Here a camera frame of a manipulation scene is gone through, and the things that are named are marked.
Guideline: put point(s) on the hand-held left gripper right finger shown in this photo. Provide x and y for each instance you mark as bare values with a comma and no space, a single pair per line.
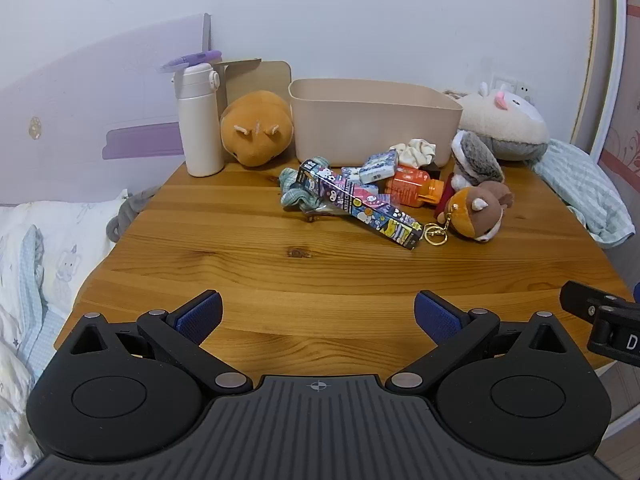
440,316

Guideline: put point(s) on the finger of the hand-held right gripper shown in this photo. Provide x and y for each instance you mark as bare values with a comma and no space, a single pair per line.
577,297

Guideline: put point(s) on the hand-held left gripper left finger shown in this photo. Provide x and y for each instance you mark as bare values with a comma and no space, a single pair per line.
200,316

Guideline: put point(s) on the orange bottle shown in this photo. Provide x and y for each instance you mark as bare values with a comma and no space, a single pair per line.
407,186

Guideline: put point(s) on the long cartoon printed box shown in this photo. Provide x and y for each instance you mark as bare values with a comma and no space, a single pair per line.
350,201

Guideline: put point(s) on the green scrunchie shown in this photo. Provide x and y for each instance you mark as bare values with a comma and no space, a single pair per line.
295,195

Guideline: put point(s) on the blue white tissue packet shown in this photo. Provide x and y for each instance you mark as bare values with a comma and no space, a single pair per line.
377,166

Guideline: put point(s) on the grey white plush toy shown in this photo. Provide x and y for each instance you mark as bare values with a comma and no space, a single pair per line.
475,155

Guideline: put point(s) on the white scrunchie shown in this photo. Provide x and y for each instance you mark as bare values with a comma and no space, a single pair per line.
417,152

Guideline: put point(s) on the beige plastic container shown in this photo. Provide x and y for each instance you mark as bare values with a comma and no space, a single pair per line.
350,130

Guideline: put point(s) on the blue striped cloth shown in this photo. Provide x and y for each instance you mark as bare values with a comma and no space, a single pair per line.
585,185

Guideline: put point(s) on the printed blanket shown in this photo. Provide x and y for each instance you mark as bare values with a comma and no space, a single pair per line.
40,260

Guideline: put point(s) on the white water bottle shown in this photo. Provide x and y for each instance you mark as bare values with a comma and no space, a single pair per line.
200,130

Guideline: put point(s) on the white framed pink panel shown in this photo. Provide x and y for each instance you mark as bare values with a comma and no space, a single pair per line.
620,110

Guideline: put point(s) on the large white plush slipper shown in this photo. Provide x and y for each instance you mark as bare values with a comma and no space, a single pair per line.
500,120

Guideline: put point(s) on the orange hamster plush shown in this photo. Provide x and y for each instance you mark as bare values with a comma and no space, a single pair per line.
255,125

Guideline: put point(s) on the beige wooden stand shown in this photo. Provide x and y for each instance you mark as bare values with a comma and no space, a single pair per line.
260,85

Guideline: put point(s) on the gold round ornament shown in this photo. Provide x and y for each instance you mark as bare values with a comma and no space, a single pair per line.
34,128

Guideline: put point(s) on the purple handheld fan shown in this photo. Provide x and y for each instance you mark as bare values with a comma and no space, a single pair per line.
187,61

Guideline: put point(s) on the lilac headboard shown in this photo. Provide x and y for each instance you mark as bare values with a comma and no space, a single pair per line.
75,85

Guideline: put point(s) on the white wall socket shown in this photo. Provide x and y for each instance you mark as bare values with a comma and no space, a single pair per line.
502,80

